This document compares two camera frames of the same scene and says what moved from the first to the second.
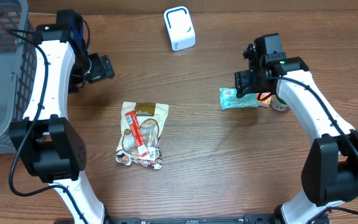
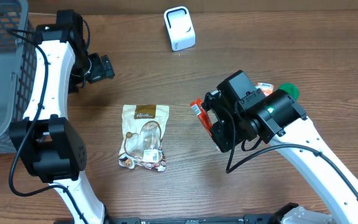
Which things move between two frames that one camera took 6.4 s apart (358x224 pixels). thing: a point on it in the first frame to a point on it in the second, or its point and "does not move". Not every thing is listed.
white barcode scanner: [179, 28] does not move
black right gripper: [244, 83] to [219, 137]
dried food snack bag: [142, 124] does not move
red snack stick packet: [134, 123] to [204, 116]
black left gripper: [105, 67] does not move
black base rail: [219, 219] does not move
